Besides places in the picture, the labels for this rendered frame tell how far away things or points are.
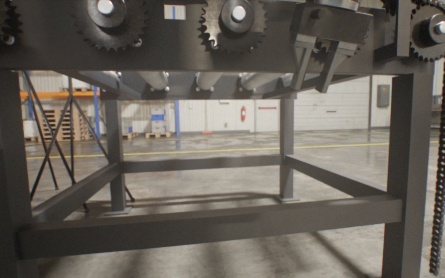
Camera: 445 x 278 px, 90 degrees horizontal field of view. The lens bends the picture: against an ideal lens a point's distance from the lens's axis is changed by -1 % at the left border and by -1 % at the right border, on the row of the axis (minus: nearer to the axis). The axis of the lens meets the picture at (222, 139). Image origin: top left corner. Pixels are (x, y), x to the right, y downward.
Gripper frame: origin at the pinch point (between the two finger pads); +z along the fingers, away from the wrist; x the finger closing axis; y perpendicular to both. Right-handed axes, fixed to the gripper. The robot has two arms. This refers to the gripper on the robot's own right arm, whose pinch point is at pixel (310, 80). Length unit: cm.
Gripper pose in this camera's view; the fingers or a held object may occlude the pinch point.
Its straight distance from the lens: 51.5
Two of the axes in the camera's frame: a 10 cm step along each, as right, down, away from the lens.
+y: 0.9, 4.8, -8.7
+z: -1.5, 8.7, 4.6
